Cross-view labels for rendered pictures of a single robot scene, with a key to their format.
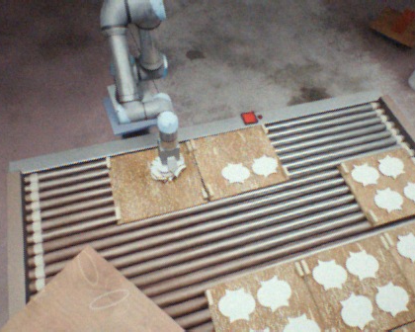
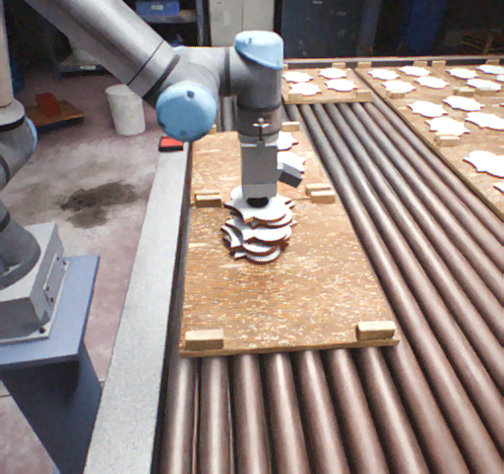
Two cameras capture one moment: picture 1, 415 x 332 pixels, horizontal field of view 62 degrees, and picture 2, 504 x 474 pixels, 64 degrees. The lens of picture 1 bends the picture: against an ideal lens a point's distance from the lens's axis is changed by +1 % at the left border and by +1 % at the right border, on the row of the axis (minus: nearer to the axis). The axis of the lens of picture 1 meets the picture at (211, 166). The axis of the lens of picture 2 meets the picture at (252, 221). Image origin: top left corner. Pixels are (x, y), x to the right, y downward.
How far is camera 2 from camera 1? 135 cm
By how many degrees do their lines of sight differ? 49
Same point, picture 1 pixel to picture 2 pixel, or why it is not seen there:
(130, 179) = (265, 302)
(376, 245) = (399, 100)
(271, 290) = (489, 164)
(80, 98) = not seen: outside the picture
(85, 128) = not seen: outside the picture
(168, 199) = (329, 245)
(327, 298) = (478, 134)
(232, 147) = (227, 161)
